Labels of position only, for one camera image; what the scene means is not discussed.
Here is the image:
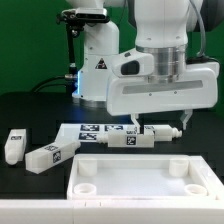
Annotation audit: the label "white marker base plate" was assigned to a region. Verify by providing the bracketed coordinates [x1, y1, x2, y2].
[54, 123, 138, 144]

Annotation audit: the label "white desk top tray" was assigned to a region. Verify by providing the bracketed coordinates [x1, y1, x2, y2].
[67, 154, 224, 201]

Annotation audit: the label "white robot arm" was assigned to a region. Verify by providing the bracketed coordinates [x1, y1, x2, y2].
[66, 0, 224, 122]

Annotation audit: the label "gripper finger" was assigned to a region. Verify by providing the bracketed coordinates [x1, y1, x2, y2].
[180, 110, 193, 129]
[130, 114, 141, 134]

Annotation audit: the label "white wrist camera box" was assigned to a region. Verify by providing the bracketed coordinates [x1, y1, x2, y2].
[111, 48, 154, 78]

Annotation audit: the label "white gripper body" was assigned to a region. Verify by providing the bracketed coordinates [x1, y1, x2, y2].
[107, 62, 220, 116]

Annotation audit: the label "white L-shaped obstacle fence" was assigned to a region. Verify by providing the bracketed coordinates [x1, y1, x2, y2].
[0, 196, 224, 224]

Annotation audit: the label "black cables at base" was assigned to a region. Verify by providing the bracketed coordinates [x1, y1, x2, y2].
[31, 75, 73, 94]

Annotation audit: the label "black camera on stand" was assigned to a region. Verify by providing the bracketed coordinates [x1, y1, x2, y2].
[56, 7, 110, 92]

